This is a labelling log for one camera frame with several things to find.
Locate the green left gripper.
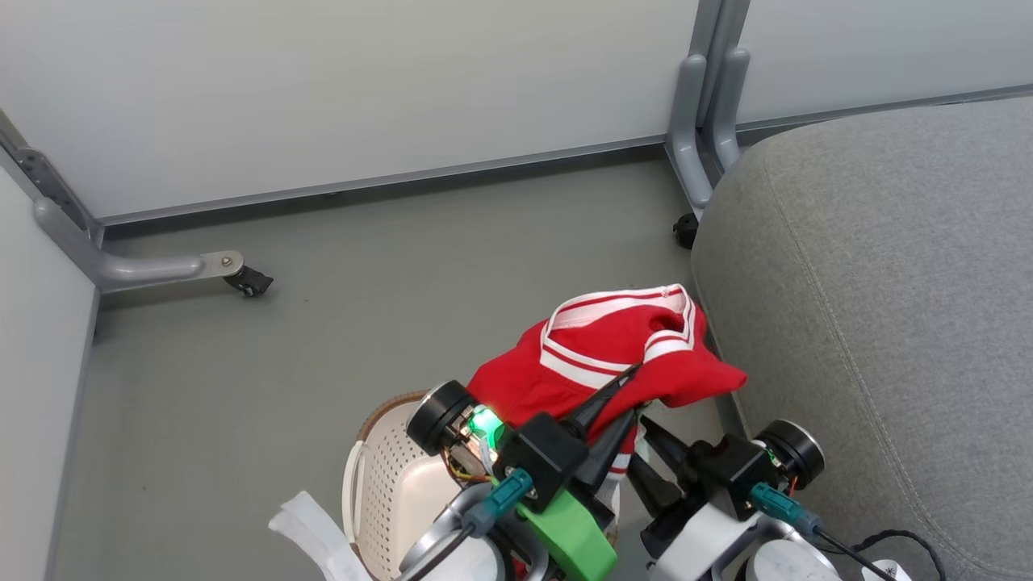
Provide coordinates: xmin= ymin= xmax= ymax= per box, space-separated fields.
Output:
xmin=516 ymin=366 xmax=643 ymax=581

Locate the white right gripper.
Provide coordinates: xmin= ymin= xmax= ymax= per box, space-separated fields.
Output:
xmin=629 ymin=415 xmax=763 ymax=581

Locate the red shirt with white stripes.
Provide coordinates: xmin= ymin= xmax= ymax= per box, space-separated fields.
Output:
xmin=466 ymin=284 xmax=748 ymax=517

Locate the cream perforated laundry basket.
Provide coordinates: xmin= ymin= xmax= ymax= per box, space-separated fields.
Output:
xmin=342 ymin=391 xmax=622 ymax=581

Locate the grey fabric sofa seat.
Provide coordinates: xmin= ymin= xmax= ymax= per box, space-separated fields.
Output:
xmin=691 ymin=95 xmax=1033 ymax=581

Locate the curved grey partition foot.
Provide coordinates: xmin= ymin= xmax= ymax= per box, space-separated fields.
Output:
xmin=666 ymin=53 xmax=716 ymax=220
xmin=710 ymin=47 xmax=751 ymax=174

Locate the long grey partition foot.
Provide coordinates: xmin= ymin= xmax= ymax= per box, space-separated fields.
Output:
xmin=32 ymin=198 xmax=245 ymax=294

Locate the black cable with teal plug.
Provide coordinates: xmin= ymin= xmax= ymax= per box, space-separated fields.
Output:
xmin=749 ymin=483 xmax=949 ymax=581
xmin=399 ymin=470 xmax=535 ymax=581

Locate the white fabric strap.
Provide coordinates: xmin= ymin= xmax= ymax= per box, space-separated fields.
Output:
xmin=269 ymin=491 xmax=374 ymax=581

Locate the grey partition post with bracket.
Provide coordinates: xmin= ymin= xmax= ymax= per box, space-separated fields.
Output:
xmin=0 ymin=109 xmax=106 ymax=247

